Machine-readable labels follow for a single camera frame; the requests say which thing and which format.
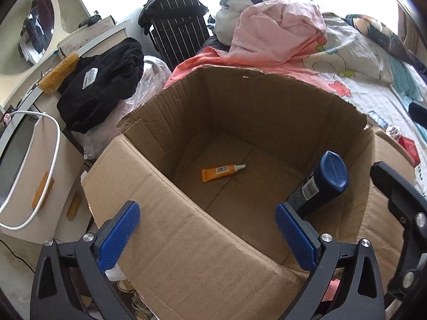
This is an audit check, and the round mirror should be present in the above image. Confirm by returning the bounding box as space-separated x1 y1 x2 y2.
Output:
0 0 61 74

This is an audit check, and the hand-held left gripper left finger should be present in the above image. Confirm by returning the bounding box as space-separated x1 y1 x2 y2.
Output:
30 201 141 320

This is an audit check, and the white cable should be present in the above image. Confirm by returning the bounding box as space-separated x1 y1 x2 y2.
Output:
0 111 61 230

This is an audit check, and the black striped suitcase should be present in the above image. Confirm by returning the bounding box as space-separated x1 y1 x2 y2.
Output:
138 0 211 70

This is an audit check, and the large cardboard box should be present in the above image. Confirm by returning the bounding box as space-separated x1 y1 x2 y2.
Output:
81 65 417 320

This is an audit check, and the white flat box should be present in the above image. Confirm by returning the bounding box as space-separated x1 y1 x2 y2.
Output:
57 15 117 58

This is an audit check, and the white and navy quilt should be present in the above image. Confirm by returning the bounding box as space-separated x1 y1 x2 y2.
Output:
215 0 294 45

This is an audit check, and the orange tube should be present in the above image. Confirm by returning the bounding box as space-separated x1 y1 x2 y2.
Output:
201 164 247 183

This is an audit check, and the dark printed pillow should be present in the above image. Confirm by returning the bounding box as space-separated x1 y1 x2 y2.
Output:
345 14 427 74

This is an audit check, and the pink cloth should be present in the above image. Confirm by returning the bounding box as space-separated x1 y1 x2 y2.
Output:
163 1 354 99

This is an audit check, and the dark blue bottle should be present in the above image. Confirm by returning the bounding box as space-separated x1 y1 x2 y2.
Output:
287 151 349 220

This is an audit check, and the black garment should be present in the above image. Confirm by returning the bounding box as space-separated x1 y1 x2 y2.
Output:
57 37 145 133

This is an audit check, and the orange brush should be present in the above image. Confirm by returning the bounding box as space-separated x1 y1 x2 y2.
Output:
39 52 78 93

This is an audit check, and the white printed blanket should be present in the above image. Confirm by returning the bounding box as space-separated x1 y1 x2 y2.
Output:
300 13 427 204

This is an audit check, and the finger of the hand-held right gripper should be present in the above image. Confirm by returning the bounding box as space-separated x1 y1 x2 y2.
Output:
370 161 427 307

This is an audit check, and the clear plastic bag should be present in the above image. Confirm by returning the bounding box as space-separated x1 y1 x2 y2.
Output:
82 56 173 160

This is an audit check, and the black object on bed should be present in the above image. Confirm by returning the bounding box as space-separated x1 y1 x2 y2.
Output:
408 101 427 128

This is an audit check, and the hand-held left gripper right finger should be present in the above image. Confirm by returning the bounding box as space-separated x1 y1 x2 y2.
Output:
274 202 386 320

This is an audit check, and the red small box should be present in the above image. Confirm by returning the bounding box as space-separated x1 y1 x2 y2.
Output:
398 136 421 168

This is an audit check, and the white dresser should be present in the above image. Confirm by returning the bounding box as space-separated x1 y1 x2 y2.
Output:
0 20 129 245

